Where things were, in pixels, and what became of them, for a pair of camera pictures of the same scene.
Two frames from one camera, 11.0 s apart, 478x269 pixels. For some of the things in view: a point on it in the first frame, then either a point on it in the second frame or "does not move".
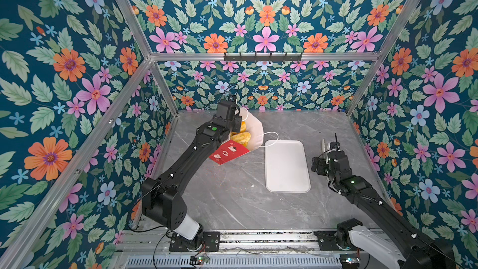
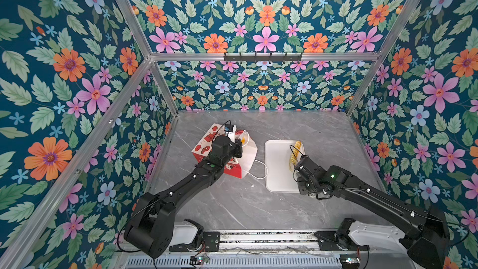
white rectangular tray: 286,167 does not move
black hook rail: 262,58 does not move
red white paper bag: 230,150 -> 237,167
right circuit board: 350,259 does not move
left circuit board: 200,260 does not move
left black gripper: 238,122 -> 237,146
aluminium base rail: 232,241 does not move
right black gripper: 321,162 -> 299,183
